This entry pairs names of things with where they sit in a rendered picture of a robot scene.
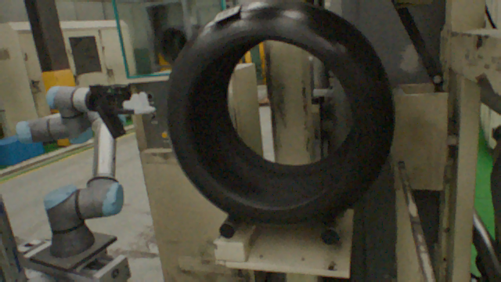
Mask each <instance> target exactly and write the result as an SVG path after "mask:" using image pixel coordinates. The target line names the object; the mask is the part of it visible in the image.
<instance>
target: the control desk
mask: <svg viewBox="0 0 501 282"><path fill-rule="evenodd" d="M169 76H170V75H168V76H159V77H149V78H131V79H128V80H125V84H126V85H131V89H132V96H133V95H135V94H136V95H139V93H141V92H143V93H145V94H146V98H147V100H148V104H149V105H150V106H151V107H154V108H155V111H153V112H151V113H149V114H132V119H133V123H134V127H135V135H136V139H137V143H138V151H139V158H140V162H141V166H142V173H143V178H144V183H145V187H146V193H147V197H148V201H149V206H150V214H151V218H152V222H153V229H154V234H155V238H156V242H157V249H158V253H159V258H160V265H161V269H162V273H163V278H164V282H268V281H269V278H270V275H271V272H272V271H264V270H255V269H237V268H229V267H220V266H217V262H216V261H217V259H216V255H215V250H214V241H215V240H216V239H217V238H218V236H219V235H220V233H219V228H220V227H221V225H222V223H223V222H224V221H225V220H226V218H227V217H228V214H226V213H224V212H223V211H221V210H220V209H218V208H216V207H215V206H214V205H213V204H212V203H210V202H209V201H208V200H207V199H205V198H204V197H203V196H202V195H201V194H200V193H199V192H197V191H196V190H195V189H194V188H193V186H192V185H191V184H190V182H189V181H188V180H187V178H186V177H185V176H184V173H183V171H182V170H181V168H180V166H179V165H178V162H177V161H176V159H175V155H174V154H173V151H172V149H171V146H170V143H169V141H168V135H167V131H166V126H165V120H164V99H165V93H166V88H167V84H168V79H169ZM229 113H230V118H231V121H232V124H233V126H234V128H235V130H236V132H237V134H238V135H239V137H240V138H241V139H242V140H243V141H244V143H245V144H246V145H247V146H249V147H250V148H251V149H252V150H253V151H255V152H256V153H257V154H259V155H261V156H262V157H265V156H264V148H263V141H262V133H261V118H260V110H259V102H258V87H257V79H256V71H255V63H244V64H237V66H236V68H235V70H234V71H233V74H232V77H231V79H230V86H229Z"/></svg>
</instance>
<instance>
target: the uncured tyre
mask: <svg viewBox="0 0 501 282"><path fill-rule="evenodd" d="M237 6H239V9H238V11H237V13H234V14H232V15H230V16H227V17H226V18H223V19H221V20H218V21H216V22H215V21H214V20H215V18H216V16H217V15H218V14H217V15H216V16H214V17H212V18H211V19H210V20H209V21H207V22H206V23H205V24H204V25H203V26H202V27H201V28H199V29H198V30H197V31H196V32H195V33H194V34H193V36H192V37H191V38H190V39H189V40H188V41H187V43H185V45H184V48H183V49H182V51H181V52H180V53H179V55H178V57H177V59H176V61H175V63H174V65H173V68H172V69H171V73H170V76H169V79H168V84H167V88H166V93H165V99H164V120H165V126H166V131H167V135H168V141H169V143H170V146H171V149H172V151H173V154H174V155H175V159H176V161H177V162H178V165H179V166H180V168H181V170H182V171H183V173H184V176H185V177H186V178H187V180H188V181H189V182H190V184H191V185H192V186H193V188H194V189H195V190H196V191H197V192H199V193H200V194H201V195H202V196H203V197H204V198H205V199H207V200H208V201H209V202H210V203H212V204H213V205H214V206H215V207H216V208H218V209H220V210H221V211H223V212H224V213H226V214H228V215H230V216H232V217H233V218H235V219H238V220H240V221H242V222H246V223H249V224H251V225H255V226H260V227H265V228H270V229H278V230H291V229H299V228H305V227H309V226H314V225H317V224H320V223H322V222H325V221H327V220H329V219H332V218H334V217H336V216H338V215H339V214H341V213H342V212H345V211H346V210H347V209H349V208H350V207H351V206H352V205H353V204H355V203H356V202H357V201H358V200H359V199H360V198H361V197H362V196H363V195H364V194H365V193H366V192H368V191H369V188H370V187H371V186H372V185H373V184H374V183H375V181H376V180H377V178H378V176H379V175H380V173H381V172H382V170H383V168H384V166H385V164H386V162H387V159H388V156H389V153H390V151H391V147H392V144H393V140H394V136H395V100H394V96H393V92H392V88H391V83H390V81H389V78H388V75H387V72H386V70H385V68H384V65H383V63H382V61H381V59H380V57H379V55H378V54H377V52H376V50H375V49H374V47H373V46H372V45H371V43H370V42H369V39H368V38H367V37H366V36H365V35H364V34H363V33H362V32H361V31H360V30H359V29H358V28H357V27H356V26H355V25H354V24H352V23H351V22H349V21H348V20H346V19H345V18H344V17H342V16H340V15H338V14H337V13H335V12H333V11H331V10H328V9H325V8H322V7H319V6H317V5H313V4H310V3H307V2H302V1H298V0H253V1H249V2H245V3H242V4H239V5H235V6H233V7H231V8H236V7H237ZM231 8H228V9H226V10H224V11H222V12H220V13H223V12H225V11H227V10H230V9H231ZM220 13H219V14H220ZM266 41H274V42H282V43H286V44H288V45H293V46H295V47H298V48H299V49H302V50H304V51H306V52H308V53H311V54H312V55H313V56H315V57H317V58H318V59H319V60H321V61H322V62H323V64H324V65H325V66H326V67H327V68H328V69H329V70H330V71H331V72H332V73H333V75H334V76H335V77H336V79H337V80H338V81H339V82H340V84H341V86H342V88H343V90H344V92H345V94H346V96H347V98H348V101H349V103H350V107H351V112H352V117H353V126H352V128H351V131H350V132H349V134H348V136H347V137H346V139H345V140H344V142H343V143H342V144H341V145H340V146H339V147H338V148H336V149H335V150H334V151H333V152H331V153H330V154H328V155H326V156H325V157H323V158H322V159H320V160H317V161H314V162H311V163H307V164H280V163H276V162H274V161H270V160H269V159H267V158H265V157H262V156H261V155H259V154H257V153H256V152H255V151H253V150H252V149H251V148H250V147H249V146H247V145H246V144H245V143H244V141H243V140H242V139H241V138H240V137H239V135H238V134H237V132H236V130H235V128H234V126H233V124H232V121H231V118H230V113H229V86H230V79H231V77H232V74H233V71H234V70H235V68H236V66H237V64H238V63H239V62H240V61H241V59H242V58H243V57H244V56H245V55H246V54H248V53H249V52H250V51H251V50H252V49H253V48H255V47H256V46H258V45H260V44H261V43H263V42H266Z"/></svg>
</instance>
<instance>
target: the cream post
mask: <svg viewBox="0 0 501 282"><path fill-rule="evenodd" d="M264 49H265V63H266V73H267V82H268V91H269V106H270V111H271V124H272V140H273V148H274V157H275V162H276V163H280V164H285V165H303V164H307V163H311V162H314V161H315V145H314V132H313V120H312V95H311V82H310V70H309V57H308V52H306V51H304V50H302V49H299V48H298V47H295V46H293V45H288V44H286V43H282V42H274V41H266V42H264ZM284 274H285V281H286V282H323V276H317V275H308V274H299V273H284Z"/></svg>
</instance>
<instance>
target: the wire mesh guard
mask: <svg viewBox="0 0 501 282"><path fill-rule="evenodd" d="M398 170H399V175H400V178H401V190H396V191H395V282H420V281H421V282H436V280H435V277H434V272H433V269H432V265H431V260H430V257H429V254H428V251H427V245H426V242H425V240H424V235H423V232H422V229H421V225H420V220H419V217H418V214H417V210H416V205H415V199H414V196H413V192H412V189H411V186H410V182H409V177H408V174H407V171H406V167H405V162H404V161H398ZM411 230H412V234H411ZM409 245H410V249H409ZM415 250H416V256H415ZM415 263H416V265H415ZM419 268H420V274H419ZM408 270H409V272H408ZM416 271H417V277H416Z"/></svg>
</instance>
